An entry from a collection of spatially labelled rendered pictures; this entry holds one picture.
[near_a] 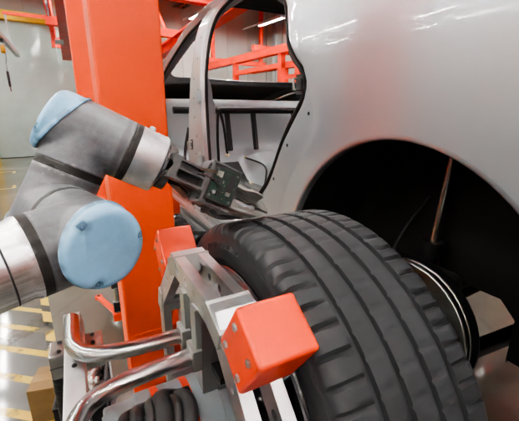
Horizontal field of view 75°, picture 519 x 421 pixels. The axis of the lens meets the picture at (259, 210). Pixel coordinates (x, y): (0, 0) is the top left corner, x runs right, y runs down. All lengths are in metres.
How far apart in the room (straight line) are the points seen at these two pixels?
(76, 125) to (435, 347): 0.55
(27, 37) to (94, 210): 13.29
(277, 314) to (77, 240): 0.22
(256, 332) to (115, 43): 0.76
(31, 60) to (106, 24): 12.60
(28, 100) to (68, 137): 12.91
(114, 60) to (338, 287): 0.73
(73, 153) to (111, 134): 0.05
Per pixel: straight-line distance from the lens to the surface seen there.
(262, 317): 0.38
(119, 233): 0.39
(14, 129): 13.42
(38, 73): 13.49
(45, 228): 0.39
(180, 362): 0.57
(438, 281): 0.91
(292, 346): 0.38
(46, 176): 0.52
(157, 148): 0.52
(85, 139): 0.51
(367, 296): 0.50
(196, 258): 0.63
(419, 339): 0.52
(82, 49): 2.90
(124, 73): 0.94
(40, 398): 2.01
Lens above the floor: 1.36
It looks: 16 degrees down
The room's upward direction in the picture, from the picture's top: straight up
